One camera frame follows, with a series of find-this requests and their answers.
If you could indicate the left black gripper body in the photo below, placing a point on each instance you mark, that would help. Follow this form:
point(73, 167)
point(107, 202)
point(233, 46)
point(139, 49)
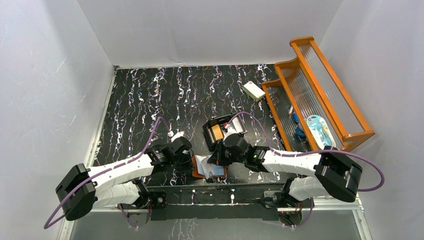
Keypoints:
point(188, 158)

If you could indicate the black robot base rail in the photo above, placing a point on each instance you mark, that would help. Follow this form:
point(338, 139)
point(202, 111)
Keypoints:
point(220, 201)

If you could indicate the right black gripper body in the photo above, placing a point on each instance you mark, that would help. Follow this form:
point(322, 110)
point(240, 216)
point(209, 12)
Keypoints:
point(227, 157)

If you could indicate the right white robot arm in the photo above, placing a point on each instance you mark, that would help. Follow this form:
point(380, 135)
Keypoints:
point(325, 173)

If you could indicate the white VIP credit card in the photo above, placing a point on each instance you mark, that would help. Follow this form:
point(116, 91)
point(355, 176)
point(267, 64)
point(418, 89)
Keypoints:
point(205, 169)

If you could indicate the orange leather card holder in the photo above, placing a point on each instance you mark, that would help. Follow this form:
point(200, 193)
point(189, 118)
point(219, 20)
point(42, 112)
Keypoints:
point(196, 175)

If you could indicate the black card tray box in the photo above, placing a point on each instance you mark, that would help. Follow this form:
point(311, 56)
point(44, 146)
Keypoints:
point(223, 121)

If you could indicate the stack of white cards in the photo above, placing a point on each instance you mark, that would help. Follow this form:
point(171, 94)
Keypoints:
point(237, 125)

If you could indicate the blue item on shelf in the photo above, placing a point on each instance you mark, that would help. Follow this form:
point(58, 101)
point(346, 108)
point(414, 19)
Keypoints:
point(299, 132)

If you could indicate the white rectangular box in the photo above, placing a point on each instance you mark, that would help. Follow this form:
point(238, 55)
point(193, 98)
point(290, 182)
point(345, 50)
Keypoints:
point(253, 91)

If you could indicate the blue blister pack item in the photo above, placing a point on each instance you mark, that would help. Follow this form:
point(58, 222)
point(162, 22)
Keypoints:
point(320, 131)

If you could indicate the gold credit card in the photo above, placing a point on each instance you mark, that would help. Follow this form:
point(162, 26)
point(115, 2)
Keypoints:
point(217, 132)

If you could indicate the orange wooden shelf rack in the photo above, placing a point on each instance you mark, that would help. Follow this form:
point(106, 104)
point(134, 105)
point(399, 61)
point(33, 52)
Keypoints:
point(310, 84)

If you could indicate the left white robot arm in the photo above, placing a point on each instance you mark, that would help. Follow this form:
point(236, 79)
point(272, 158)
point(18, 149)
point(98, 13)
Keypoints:
point(83, 189)

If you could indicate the small pen on shelf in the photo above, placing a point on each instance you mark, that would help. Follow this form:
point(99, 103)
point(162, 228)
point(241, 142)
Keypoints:
point(290, 111)

